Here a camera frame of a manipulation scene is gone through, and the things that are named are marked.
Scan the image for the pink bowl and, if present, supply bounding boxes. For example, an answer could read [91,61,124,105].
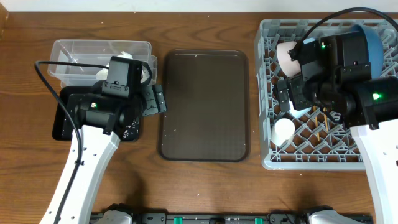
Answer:
[276,41,301,78]

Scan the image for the light blue bowl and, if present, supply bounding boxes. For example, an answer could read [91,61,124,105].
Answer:
[288,101,311,119]

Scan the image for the wooden chopstick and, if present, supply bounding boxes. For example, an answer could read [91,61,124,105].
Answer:
[313,106,320,142]
[323,108,329,133]

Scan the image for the white cup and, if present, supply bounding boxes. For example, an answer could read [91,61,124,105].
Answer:
[271,118,295,146]

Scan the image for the white napkin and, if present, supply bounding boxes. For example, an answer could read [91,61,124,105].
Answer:
[96,51,149,83]

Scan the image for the dark blue plate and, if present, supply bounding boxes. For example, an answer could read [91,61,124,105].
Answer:
[350,24,384,79]

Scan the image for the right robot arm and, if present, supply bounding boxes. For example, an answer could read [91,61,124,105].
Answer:
[274,26,397,223]

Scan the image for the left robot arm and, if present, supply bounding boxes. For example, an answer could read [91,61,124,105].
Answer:
[34,56,167,223]

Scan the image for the grey dishwasher rack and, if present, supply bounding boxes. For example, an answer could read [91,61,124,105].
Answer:
[254,19,397,171]

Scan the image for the clear plastic waste bin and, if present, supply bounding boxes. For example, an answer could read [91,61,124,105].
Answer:
[47,39,157,87]

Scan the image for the dark brown serving tray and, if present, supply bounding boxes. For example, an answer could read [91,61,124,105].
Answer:
[157,49,250,162]

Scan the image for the black plastic tray bin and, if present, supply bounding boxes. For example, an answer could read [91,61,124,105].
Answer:
[52,86,143,142]

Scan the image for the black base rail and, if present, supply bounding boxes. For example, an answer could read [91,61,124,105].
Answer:
[90,203,374,224]

